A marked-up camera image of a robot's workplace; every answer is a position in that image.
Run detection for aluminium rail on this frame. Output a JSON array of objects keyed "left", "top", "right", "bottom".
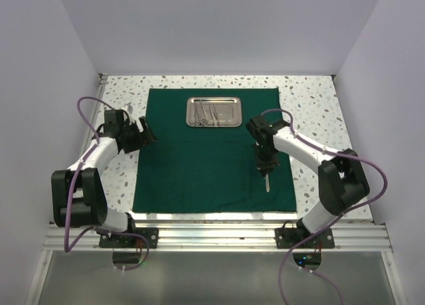
[
  {"left": 76, "top": 74, "right": 108, "bottom": 163},
  {"left": 42, "top": 222, "right": 392, "bottom": 253}
]

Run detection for aluminium front rail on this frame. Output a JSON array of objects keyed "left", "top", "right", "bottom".
[{"left": 42, "top": 222, "right": 392, "bottom": 253}]

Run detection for steel surgical scissors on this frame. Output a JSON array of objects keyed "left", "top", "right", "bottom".
[{"left": 193, "top": 102, "right": 205, "bottom": 126}]

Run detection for green surgical cloth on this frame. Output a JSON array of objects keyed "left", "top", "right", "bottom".
[{"left": 133, "top": 88, "right": 296, "bottom": 213}]

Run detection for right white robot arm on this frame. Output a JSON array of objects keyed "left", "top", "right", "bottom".
[{"left": 246, "top": 115, "right": 370, "bottom": 247}]

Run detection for aluminium left rail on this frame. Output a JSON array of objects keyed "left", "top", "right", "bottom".
[{"left": 76, "top": 74, "right": 108, "bottom": 163}]

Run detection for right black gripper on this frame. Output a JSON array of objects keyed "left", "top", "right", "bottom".
[{"left": 252, "top": 142, "right": 280, "bottom": 176}]

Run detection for steel instrument tray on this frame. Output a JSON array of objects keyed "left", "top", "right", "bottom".
[{"left": 185, "top": 96, "right": 243, "bottom": 128}]

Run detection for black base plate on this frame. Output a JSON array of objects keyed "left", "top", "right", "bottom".
[
  {"left": 274, "top": 227, "right": 335, "bottom": 249},
  {"left": 99, "top": 227, "right": 159, "bottom": 249}
]

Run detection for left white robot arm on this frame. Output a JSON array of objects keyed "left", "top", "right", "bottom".
[{"left": 51, "top": 109, "right": 157, "bottom": 247}]

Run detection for steel forceps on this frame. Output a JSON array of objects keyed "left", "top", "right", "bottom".
[{"left": 208, "top": 103, "right": 220, "bottom": 127}]

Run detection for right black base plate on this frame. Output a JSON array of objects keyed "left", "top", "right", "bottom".
[{"left": 274, "top": 227, "right": 335, "bottom": 249}]

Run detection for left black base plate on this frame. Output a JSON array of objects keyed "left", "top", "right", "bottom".
[{"left": 99, "top": 227, "right": 159, "bottom": 249}]

